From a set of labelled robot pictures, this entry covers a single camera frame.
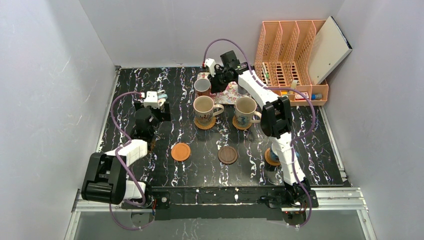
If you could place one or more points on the peach desk file organizer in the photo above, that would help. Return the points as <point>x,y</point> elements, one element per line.
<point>285,47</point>

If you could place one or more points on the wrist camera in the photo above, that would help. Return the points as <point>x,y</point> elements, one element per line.
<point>151,100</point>
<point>209,64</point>

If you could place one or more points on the light wooden round coaster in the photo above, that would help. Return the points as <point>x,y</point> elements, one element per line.
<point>268,158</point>

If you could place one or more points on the terracotta round coaster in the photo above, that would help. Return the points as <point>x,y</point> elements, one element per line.
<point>180,152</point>

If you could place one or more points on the blue mug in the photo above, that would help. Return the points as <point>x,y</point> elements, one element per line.
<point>273,156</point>

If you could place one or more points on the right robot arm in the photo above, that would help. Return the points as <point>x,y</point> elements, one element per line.
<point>276,121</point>

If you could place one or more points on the woven rattan coaster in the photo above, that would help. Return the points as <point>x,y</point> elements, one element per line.
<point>205,126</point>
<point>239,127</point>

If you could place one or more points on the white pink stapler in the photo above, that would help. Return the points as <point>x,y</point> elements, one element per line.
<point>161,103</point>

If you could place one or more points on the floral serving tray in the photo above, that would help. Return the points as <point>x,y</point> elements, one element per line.
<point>228,97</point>

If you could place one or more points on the aluminium front rail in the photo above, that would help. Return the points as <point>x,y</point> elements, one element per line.
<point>271,202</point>

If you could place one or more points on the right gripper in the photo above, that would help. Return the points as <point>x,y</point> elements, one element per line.
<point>218,81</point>

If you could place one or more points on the blue cap bottle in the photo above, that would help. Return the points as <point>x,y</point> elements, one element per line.
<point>316,97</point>

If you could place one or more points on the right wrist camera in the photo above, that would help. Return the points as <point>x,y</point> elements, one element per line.
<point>209,64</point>

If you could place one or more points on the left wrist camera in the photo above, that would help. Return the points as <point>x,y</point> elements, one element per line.
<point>151,100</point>

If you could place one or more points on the white board binder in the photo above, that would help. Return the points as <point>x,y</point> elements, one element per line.
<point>330,48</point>

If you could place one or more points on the pink floral mug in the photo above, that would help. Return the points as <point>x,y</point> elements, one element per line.
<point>202,87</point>

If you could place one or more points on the red card box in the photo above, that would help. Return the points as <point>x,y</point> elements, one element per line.
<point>301,97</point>

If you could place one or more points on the dark walnut round coaster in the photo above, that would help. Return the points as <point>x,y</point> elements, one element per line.
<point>227,155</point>

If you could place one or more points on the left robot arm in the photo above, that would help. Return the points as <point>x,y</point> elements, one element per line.
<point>108,178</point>

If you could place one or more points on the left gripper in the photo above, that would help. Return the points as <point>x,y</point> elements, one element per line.
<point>162,110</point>

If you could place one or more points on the beige mug with number three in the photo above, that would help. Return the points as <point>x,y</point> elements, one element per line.
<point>246,111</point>

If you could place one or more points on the green white marker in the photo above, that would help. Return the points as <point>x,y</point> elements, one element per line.
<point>265,74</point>

